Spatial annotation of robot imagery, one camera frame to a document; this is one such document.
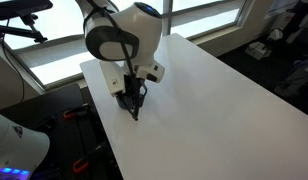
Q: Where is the black clamp orange handle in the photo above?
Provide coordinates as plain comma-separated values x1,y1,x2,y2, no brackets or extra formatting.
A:
62,103,91,121
72,142,110,174

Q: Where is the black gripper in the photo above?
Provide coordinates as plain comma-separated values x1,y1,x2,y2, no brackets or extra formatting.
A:
122,73,149,105

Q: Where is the large window white frame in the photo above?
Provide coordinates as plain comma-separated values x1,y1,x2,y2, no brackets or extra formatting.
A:
3,0,258,89

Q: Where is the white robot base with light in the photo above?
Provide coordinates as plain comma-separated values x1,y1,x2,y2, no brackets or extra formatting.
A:
0,110,51,180

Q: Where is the round white object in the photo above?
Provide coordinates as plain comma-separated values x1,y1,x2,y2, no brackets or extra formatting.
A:
267,27,286,43

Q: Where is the thin black hanging cable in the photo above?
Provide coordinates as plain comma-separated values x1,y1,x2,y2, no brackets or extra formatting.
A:
0,19,27,105

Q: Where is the white floor device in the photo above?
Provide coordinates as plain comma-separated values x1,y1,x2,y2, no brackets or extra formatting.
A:
244,41,272,61

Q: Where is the black articulated camera stand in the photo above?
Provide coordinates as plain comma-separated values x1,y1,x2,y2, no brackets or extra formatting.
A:
0,13,49,44

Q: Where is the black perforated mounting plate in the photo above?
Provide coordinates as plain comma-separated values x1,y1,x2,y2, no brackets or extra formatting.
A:
33,106,123,180

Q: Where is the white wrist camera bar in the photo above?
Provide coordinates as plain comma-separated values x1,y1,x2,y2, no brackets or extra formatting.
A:
99,61,126,98

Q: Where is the black camera device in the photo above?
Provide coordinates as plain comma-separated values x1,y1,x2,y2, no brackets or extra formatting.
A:
0,0,54,21

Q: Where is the black robot cart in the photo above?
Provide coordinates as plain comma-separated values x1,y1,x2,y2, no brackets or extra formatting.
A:
0,83,125,180

